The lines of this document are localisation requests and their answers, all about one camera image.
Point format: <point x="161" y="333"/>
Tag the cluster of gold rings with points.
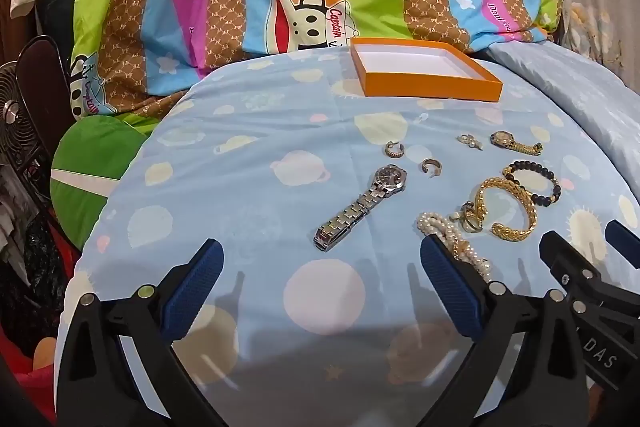
<point x="467" y="213"/>

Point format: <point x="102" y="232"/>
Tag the gold hoop earring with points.
<point x="425" y="166"/>
<point x="387" y="152"/>

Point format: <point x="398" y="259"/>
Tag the black electric fan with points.
<point x="12" y="112"/>

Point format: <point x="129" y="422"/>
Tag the silver metal wristwatch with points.
<point x="360" y="207"/>

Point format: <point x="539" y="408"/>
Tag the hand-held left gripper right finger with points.
<point x="450" y="287"/>

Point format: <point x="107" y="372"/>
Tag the green cushion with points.
<point x="90" y="147"/>

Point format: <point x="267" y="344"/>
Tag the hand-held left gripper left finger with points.
<point x="192" y="292"/>

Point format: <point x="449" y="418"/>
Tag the black rounded board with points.
<point x="42" y="77"/>

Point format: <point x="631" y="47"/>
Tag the light blue printed bed sheet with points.
<point x="250" y="157"/>

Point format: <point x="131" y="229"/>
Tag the orange shallow box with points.
<point x="430" y="91"/>

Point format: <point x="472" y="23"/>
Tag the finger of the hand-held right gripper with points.
<point x="565" y="254"/>
<point x="625" y="239"/>

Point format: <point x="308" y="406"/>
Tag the red cloth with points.
<point x="25" y="382"/>

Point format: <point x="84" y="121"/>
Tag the small gold wristwatch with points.
<point x="501" y="138"/>

